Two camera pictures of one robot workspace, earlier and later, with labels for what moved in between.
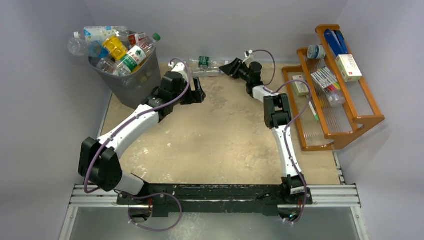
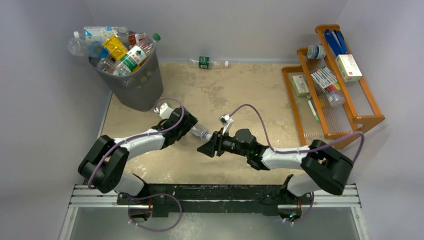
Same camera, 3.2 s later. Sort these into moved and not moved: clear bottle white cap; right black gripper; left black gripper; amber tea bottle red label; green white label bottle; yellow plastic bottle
Moved: right black gripper; left black gripper
Not moved: amber tea bottle red label; green white label bottle; yellow plastic bottle; clear bottle white cap
